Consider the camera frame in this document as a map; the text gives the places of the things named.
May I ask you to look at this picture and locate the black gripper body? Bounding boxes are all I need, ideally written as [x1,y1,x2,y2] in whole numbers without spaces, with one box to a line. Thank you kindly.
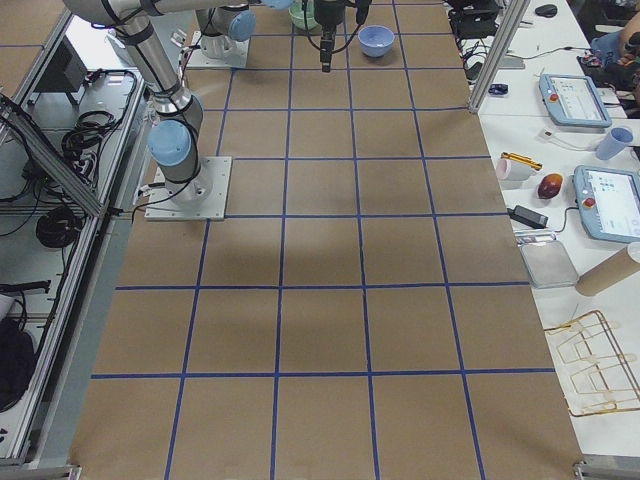
[314,0,372,30]

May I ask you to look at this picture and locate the clear plastic tray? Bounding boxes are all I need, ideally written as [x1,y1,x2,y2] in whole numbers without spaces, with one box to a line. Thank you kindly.
[516,230,578,289]

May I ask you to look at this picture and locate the black computer mouse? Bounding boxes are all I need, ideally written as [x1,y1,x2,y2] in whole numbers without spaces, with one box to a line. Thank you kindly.
[534,4,558,18]

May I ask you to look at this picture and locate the aluminium frame post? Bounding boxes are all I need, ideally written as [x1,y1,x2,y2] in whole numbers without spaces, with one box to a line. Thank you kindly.
[468,0,530,114]

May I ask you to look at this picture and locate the gold wire rack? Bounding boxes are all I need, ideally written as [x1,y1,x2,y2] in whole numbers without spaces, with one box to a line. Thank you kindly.
[544,310,639,418]

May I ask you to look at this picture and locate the blue bowl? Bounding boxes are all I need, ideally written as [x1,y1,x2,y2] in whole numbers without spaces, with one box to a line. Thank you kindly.
[357,25,395,58]

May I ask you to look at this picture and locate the teach pendant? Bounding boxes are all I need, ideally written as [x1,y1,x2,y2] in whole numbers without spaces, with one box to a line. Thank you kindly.
[573,165,639,243]
[538,74,612,128]

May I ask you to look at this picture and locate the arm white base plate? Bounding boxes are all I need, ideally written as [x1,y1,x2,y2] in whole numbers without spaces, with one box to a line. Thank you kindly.
[144,156,233,221]
[186,30,250,69]

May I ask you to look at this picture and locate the black coiled cables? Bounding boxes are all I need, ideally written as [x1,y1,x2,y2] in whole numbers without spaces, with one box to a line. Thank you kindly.
[61,110,124,171]

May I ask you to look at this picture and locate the upper teach pendant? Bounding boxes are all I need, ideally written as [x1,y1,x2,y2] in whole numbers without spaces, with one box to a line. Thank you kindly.
[538,74,612,128]

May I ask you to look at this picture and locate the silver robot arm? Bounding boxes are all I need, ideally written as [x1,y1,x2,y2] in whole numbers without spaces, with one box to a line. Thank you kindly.
[195,4,256,59]
[65,1,256,219]

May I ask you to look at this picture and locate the gold metal tool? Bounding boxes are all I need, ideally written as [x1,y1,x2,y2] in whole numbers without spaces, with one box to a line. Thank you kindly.
[501,152,543,171]

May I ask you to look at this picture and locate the cardboard tube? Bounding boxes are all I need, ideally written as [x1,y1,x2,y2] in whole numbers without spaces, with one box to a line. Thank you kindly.
[575,242,639,296]

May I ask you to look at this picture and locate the blue plastic cup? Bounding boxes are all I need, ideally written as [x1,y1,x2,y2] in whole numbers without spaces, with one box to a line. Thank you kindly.
[595,126,634,161]

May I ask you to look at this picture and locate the green bowl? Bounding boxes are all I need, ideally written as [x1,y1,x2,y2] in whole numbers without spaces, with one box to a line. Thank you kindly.
[289,0,318,31]

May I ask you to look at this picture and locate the red mango fruit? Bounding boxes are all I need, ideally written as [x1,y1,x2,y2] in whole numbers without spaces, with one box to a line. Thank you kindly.
[537,173,563,200]

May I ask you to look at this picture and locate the lower teach pendant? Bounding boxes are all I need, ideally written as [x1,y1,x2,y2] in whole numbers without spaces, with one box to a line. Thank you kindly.
[573,165,639,243]

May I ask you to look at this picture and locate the black power adapter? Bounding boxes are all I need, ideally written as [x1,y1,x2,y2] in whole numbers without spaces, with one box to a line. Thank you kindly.
[507,205,548,229]

